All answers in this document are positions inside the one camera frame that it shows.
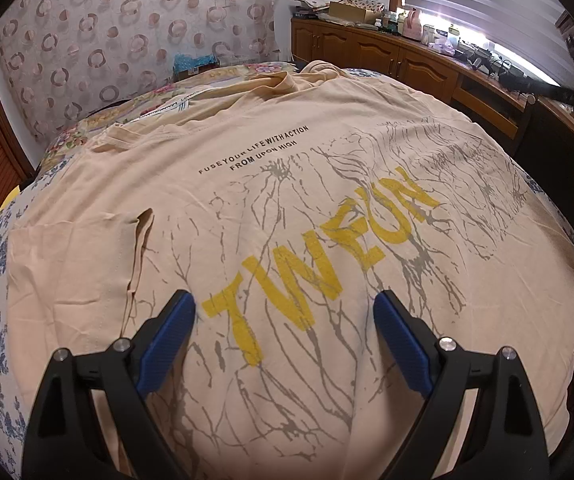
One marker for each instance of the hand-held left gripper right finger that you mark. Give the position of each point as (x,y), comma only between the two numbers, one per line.
(399,340)

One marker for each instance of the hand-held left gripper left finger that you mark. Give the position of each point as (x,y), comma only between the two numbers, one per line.
(169,340)

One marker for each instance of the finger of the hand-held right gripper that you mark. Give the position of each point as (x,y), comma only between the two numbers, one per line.
(542,87)

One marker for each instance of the beige printed t-shirt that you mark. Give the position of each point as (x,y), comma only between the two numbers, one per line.
(292,185)

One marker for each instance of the pile of assorted desk items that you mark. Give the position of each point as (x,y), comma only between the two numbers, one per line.
(477,50)

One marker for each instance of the wooden cabinet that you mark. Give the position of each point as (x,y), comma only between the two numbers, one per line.
(367,50)

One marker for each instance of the cardboard box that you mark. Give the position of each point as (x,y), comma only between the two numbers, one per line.
(349,12)

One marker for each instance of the white printed cloth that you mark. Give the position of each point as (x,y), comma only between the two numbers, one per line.
(167,105)

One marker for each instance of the patterned folded cloth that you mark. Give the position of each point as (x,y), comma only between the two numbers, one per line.
(314,2)

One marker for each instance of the teal box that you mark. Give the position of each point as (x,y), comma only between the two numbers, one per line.
(194,65)

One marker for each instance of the circle patterned headboard cloth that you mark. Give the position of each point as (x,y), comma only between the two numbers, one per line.
(117,20)

